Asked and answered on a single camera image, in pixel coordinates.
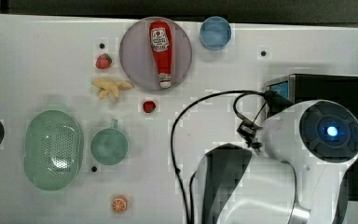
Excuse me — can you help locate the red plush ketchup bottle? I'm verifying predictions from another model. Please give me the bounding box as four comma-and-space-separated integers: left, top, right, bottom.
149, 21, 172, 89

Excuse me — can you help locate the large toy strawberry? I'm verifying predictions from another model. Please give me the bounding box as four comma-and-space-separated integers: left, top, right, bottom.
95, 53, 112, 69

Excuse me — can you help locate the grey round plate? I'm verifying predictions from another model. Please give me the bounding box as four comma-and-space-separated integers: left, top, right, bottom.
119, 17, 192, 91

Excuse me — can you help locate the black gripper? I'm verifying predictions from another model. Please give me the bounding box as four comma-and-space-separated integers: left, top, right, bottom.
237, 121, 263, 154

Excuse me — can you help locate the yellow toy banana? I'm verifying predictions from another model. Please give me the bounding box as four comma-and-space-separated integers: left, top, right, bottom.
91, 77, 133, 100

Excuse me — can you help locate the small toy strawberry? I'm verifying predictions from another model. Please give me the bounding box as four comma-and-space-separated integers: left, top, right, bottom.
143, 101, 157, 113

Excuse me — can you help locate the toy orange slice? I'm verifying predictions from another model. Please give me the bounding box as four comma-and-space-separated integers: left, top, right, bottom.
111, 195, 128, 214

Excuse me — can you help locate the blue bowl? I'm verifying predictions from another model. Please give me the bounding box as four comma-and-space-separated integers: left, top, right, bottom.
200, 16, 232, 50

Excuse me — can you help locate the black toaster oven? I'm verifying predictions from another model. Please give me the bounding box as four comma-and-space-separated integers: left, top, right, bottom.
263, 73, 358, 203

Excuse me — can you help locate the green colander basket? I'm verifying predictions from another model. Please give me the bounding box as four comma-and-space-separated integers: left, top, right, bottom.
23, 110, 84, 191

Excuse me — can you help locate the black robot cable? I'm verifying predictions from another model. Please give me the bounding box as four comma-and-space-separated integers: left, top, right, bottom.
170, 90, 267, 224

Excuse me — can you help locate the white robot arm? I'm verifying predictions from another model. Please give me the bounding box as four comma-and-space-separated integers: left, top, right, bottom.
194, 100, 358, 224

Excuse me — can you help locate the green cup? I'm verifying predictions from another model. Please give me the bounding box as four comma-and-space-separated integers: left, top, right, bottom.
90, 119, 130, 165

